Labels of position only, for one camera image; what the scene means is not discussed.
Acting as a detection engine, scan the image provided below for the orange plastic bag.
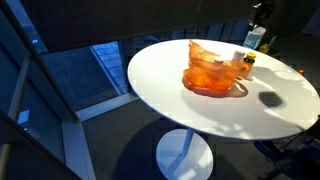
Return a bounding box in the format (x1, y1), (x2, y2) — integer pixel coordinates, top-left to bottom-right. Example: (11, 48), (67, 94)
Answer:
(181, 39), (252, 98)

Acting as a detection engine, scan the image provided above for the white cylindrical bottle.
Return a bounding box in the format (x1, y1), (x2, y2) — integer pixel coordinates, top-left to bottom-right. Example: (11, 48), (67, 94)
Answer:
(232, 49), (247, 63)

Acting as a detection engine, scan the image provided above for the amber bottle with yellow cap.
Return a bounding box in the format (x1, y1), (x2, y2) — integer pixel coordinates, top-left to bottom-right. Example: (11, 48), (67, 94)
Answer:
(238, 52), (258, 80)

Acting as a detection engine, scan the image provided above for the blue and white wipes container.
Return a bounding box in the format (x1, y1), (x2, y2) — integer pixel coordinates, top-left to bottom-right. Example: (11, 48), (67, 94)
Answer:
(242, 25), (267, 51)

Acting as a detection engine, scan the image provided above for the small yellow object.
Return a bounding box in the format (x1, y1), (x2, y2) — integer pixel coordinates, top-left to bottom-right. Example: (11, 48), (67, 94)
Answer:
(258, 43), (272, 55)

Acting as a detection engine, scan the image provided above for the white table pedestal base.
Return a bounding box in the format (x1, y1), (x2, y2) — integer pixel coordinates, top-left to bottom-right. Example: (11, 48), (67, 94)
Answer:
(155, 127), (215, 180)

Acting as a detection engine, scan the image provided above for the dark camera stand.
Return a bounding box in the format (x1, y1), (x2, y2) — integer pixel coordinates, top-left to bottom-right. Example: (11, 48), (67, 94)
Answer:
(249, 0), (278, 28)

